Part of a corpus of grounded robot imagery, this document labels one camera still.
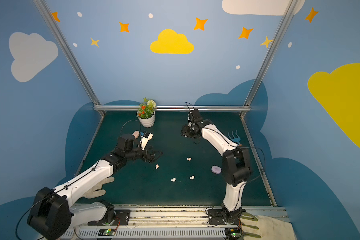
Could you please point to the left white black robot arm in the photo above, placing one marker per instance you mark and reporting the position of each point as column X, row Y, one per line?
column 53, row 213

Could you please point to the right green circuit board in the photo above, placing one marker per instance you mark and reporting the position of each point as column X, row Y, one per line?
column 232, row 234

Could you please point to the green circuit board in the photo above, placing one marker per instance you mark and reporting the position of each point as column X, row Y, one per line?
column 106, row 233
column 232, row 234

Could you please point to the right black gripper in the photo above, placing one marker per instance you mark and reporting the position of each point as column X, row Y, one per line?
column 189, row 130

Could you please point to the pink earbud charging case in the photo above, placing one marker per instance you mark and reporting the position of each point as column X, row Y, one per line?
column 136, row 134

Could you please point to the left green circuit board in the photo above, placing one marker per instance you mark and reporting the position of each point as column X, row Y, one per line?
column 106, row 233

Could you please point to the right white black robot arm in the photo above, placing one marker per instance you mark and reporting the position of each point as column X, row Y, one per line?
column 236, row 164

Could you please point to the aluminium back frame bar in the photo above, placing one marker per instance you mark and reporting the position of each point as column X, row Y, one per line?
column 112, row 108

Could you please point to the aluminium front rail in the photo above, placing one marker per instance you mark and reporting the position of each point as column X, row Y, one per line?
column 173, row 217

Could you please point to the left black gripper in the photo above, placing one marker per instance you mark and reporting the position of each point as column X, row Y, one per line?
column 149, row 154

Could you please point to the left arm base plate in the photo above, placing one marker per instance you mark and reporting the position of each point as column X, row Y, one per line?
column 113, row 218

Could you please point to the blue garden fork wooden handle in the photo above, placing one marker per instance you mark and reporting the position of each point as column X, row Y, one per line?
column 234, row 137

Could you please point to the purple earbud charging case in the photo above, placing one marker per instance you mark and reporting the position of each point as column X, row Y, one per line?
column 216, row 170

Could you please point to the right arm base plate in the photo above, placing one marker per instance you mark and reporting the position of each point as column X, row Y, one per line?
column 218, row 217

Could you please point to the green white gardening glove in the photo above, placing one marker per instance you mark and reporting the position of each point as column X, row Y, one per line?
column 265, row 228

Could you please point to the white glove on table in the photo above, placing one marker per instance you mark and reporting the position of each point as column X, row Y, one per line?
column 97, row 190

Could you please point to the potted plant white pot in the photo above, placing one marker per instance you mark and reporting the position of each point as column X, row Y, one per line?
column 146, row 113

